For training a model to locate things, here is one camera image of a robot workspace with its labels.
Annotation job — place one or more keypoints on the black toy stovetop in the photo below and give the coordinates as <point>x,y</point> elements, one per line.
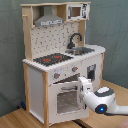
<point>52,59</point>

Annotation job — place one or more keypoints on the red oven knob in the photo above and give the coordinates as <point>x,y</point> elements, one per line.
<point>56,75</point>
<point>74,69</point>

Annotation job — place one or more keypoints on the right red oven knob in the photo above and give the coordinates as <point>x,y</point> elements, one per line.
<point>74,69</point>

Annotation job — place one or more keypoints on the silver toy sink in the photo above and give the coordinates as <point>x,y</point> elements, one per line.
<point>79,51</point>

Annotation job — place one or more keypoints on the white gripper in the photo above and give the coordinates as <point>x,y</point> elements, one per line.
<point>84,92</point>

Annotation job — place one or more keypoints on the grey range hood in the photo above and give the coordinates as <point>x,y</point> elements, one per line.
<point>48,18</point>

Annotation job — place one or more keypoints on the white oven door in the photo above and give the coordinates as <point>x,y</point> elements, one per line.
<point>63,104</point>

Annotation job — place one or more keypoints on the wooden toy kitchen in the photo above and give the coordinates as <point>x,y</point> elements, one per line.
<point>45,40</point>

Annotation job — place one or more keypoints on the toy microwave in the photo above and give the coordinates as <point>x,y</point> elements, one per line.
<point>77,11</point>

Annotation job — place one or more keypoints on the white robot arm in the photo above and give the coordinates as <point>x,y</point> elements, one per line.
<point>102,101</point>

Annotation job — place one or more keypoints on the left red oven knob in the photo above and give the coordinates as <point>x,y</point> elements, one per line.
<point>56,75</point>

